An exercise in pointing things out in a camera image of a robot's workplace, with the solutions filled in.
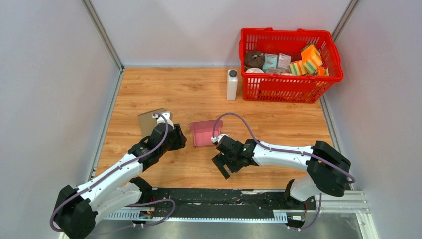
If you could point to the pink paper box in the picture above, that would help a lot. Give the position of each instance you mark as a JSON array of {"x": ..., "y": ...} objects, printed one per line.
[{"x": 202, "y": 132}]

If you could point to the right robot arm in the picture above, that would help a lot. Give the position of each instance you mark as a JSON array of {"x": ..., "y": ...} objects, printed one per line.
[{"x": 327, "y": 169}]

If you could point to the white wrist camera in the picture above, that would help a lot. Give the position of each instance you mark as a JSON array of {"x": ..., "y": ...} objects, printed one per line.
[
  {"x": 163, "y": 117},
  {"x": 217, "y": 139}
]

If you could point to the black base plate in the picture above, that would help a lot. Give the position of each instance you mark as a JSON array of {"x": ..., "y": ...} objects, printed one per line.
[{"x": 223, "y": 203}]

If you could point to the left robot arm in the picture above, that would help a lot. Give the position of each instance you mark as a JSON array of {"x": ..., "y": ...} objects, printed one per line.
[{"x": 112, "y": 181}]

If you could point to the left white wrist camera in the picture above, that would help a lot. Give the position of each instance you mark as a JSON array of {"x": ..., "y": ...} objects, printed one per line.
[{"x": 163, "y": 117}]

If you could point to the teal small box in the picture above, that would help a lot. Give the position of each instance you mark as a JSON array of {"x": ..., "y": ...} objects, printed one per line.
[{"x": 270, "y": 61}]

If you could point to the red plastic basket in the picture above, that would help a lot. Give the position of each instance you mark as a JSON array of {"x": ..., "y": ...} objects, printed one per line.
[{"x": 285, "y": 88}]

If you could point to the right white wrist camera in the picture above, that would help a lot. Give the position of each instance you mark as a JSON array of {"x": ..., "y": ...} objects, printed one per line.
[{"x": 217, "y": 139}]

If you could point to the white bottle black cap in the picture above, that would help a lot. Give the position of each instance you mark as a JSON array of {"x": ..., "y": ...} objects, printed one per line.
[{"x": 232, "y": 84}]

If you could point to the brown round item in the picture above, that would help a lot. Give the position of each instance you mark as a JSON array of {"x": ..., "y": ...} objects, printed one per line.
[{"x": 254, "y": 59}]

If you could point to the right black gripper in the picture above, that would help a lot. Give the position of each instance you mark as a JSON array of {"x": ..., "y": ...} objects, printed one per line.
[{"x": 220, "y": 160}]

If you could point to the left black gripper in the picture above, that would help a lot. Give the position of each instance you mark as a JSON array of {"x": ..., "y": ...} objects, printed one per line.
[{"x": 180, "y": 139}]

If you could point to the orange green sponge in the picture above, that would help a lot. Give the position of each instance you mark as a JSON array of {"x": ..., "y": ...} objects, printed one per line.
[{"x": 311, "y": 58}]

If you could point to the aluminium frame rail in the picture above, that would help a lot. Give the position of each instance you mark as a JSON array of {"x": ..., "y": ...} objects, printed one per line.
[{"x": 145, "y": 203}]

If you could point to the white round lid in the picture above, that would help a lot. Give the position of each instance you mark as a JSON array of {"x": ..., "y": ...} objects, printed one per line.
[{"x": 255, "y": 70}]

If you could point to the brown cardboard box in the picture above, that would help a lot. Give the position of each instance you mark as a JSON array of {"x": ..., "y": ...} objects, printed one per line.
[{"x": 147, "y": 122}]

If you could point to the grey pink small box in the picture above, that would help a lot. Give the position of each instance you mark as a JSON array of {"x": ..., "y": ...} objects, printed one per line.
[{"x": 283, "y": 62}]

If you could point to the striped sponge pack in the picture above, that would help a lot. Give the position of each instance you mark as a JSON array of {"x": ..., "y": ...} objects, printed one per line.
[{"x": 297, "y": 68}]

